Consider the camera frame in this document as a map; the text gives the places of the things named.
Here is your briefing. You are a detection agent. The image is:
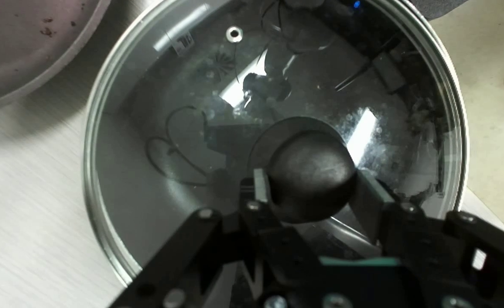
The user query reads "glass pot lid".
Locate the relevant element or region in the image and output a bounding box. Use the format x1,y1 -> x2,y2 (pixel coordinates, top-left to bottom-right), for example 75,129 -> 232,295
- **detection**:
83,0 -> 468,281

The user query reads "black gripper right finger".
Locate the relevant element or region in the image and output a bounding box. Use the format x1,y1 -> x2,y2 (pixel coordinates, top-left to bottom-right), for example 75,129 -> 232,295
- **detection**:
350,170 -> 425,240

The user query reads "dark frying pan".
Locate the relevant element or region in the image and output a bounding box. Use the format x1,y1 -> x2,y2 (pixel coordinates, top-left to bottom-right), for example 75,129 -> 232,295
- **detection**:
0,0 -> 111,107

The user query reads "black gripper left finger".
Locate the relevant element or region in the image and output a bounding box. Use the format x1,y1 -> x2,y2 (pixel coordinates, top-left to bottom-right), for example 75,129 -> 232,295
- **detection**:
239,168 -> 283,228

